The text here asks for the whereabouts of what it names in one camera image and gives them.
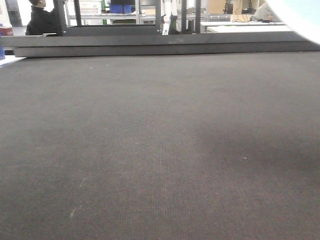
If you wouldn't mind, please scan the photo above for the seated person in grey hoodie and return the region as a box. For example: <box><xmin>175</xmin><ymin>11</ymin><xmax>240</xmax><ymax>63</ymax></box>
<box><xmin>252</xmin><ymin>2</ymin><xmax>273</xmax><ymax>22</ymax></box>

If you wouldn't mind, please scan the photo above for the white background table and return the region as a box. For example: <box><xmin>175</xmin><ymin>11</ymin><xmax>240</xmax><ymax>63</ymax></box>
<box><xmin>200</xmin><ymin>21</ymin><xmax>293</xmax><ymax>33</ymax></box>

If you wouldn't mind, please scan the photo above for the light blue round tray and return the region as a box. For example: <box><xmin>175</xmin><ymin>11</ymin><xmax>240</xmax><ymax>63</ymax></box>
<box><xmin>267</xmin><ymin>0</ymin><xmax>320</xmax><ymax>44</ymax></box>

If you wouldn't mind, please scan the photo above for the blue bin far left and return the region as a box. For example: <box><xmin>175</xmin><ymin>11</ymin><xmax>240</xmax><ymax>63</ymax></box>
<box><xmin>0</xmin><ymin>23</ymin><xmax>5</xmax><ymax>60</ymax></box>

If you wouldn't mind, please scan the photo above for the black metal frame rail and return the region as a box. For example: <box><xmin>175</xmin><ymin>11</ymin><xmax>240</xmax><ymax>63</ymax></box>
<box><xmin>0</xmin><ymin>31</ymin><xmax>320</xmax><ymax>58</ymax></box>

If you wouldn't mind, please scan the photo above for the red box far left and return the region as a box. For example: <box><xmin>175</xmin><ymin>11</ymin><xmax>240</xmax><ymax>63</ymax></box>
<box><xmin>0</xmin><ymin>26</ymin><xmax>14</xmax><ymax>37</ymax></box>

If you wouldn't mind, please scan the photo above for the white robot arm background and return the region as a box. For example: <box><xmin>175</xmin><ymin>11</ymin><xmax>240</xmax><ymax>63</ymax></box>
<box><xmin>160</xmin><ymin>0</ymin><xmax>178</xmax><ymax>36</ymax></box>

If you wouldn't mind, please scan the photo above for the person in black jacket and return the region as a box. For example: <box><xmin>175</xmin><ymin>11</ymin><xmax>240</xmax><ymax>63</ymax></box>
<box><xmin>25</xmin><ymin>0</ymin><xmax>58</xmax><ymax>36</ymax></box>

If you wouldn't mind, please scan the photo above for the background metal shelving rack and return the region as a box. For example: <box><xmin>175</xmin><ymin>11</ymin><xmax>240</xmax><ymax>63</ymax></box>
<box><xmin>63</xmin><ymin>0</ymin><xmax>161</xmax><ymax>27</ymax></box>

